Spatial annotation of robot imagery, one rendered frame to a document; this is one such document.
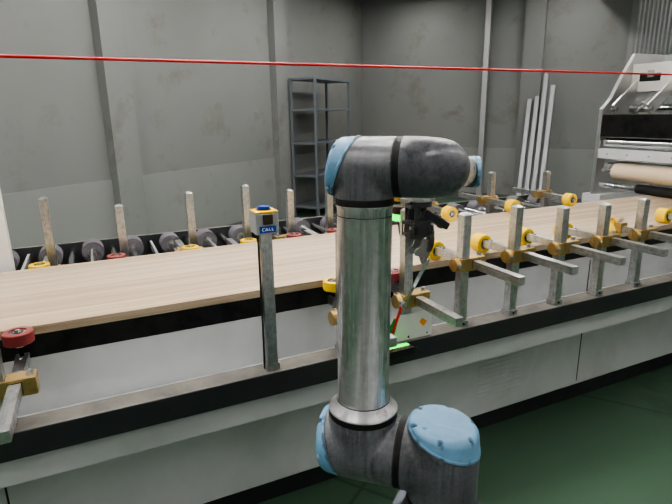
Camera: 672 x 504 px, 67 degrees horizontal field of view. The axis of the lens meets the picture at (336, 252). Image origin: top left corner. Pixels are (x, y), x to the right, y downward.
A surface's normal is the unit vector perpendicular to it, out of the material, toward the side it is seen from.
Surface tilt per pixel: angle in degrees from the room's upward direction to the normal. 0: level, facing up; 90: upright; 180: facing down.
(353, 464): 88
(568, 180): 90
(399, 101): 90
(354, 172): 88
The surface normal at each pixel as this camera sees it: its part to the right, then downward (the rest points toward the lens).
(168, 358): 0.43, 0.23
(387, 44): -0.48, 0.23
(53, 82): 0.88, 0.11
